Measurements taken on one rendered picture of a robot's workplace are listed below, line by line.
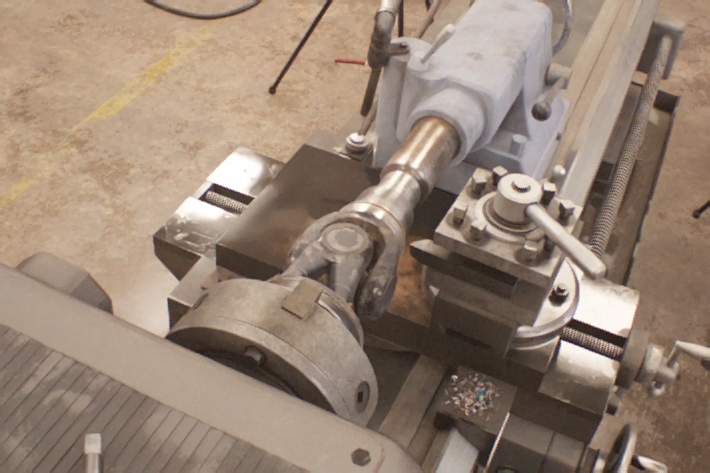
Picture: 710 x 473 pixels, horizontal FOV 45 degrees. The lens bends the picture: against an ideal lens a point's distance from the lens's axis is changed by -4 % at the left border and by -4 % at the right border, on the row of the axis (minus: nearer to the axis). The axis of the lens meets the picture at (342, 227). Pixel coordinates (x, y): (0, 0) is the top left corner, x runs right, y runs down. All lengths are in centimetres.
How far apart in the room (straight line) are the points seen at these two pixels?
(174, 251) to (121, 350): 79
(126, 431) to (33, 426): 7
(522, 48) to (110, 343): 104
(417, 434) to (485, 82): 57
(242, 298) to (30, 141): 239
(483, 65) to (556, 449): 64
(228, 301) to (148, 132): 234
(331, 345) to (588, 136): 115
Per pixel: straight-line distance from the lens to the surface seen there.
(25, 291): 83
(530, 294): 125
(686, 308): 298
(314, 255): 111
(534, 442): 143
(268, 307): 97
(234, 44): 382
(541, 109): 157
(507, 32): 165
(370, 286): 113
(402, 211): 125
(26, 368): 77
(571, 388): 141
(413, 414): 137
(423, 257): 125
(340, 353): 97
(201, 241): 154
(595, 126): 204
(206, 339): 97
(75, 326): 79
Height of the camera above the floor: 192
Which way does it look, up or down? 41 degrees down
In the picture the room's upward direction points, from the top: 7 degrees clockwise
